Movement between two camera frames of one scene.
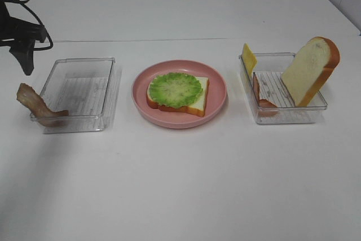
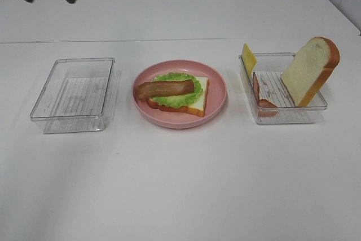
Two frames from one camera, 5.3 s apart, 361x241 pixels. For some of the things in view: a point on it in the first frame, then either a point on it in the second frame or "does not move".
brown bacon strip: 29,97 to 163,88
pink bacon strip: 265,107 does not move
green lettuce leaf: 174,90 does not move
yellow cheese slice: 249,58 does not move
